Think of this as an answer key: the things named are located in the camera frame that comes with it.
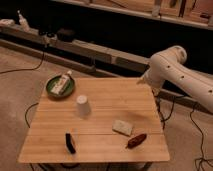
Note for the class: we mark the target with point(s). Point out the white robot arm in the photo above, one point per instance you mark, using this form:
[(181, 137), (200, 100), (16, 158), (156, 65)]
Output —
[(168, 65)]

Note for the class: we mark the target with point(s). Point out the black eraser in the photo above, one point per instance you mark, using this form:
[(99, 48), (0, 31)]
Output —
[(69, 143)]

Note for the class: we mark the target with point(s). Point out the green round plate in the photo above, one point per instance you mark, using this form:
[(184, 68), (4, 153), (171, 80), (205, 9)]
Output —
[(68, 90)]

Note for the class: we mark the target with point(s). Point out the beige sponge block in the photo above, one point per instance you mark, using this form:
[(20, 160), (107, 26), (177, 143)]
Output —
[(122, 127)]

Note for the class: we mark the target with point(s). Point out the reddish brown sausage toy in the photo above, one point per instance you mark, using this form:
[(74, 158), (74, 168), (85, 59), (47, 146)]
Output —
[(136, 141)]

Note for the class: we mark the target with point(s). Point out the black box on ledge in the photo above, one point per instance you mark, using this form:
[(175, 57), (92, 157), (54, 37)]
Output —
[(65, 35)]

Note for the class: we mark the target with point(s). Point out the white spray bottle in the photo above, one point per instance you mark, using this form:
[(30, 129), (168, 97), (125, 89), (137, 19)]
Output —
[(23, 22)]

